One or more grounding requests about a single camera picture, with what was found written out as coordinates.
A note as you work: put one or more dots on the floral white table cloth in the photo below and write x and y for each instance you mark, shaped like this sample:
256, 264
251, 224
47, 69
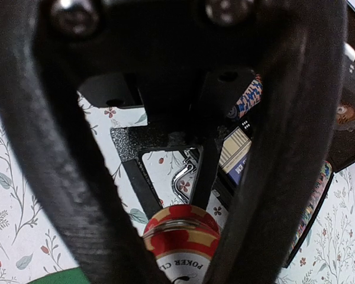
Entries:
30, 247

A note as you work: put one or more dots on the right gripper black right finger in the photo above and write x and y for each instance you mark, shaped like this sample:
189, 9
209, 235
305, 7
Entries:
284, 133

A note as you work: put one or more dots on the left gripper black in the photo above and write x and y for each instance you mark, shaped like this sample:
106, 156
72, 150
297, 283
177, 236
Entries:
170, 56

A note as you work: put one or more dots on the Texas Hold'em card box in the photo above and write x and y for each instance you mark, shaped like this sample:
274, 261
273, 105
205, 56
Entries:
234, 154

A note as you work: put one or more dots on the right outer chip row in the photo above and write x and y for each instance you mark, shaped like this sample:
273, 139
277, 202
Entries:
311, 211

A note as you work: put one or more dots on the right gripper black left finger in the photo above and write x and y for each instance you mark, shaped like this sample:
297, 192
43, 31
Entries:
58, 154

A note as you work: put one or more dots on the black dice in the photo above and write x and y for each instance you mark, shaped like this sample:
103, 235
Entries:
245, 125

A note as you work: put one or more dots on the black poker chip case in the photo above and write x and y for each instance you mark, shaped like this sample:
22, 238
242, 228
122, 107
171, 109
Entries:
328, 133

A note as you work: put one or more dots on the round green poker mat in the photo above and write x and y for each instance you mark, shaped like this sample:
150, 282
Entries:
69, 276

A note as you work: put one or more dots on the red poker chip stack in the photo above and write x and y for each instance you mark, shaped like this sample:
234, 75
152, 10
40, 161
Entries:
183, 239

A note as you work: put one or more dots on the round red floral coaster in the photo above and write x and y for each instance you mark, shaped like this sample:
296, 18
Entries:
345, 117

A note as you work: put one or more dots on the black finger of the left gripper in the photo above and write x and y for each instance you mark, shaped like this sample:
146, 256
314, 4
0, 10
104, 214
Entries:
209, 145
132, 143

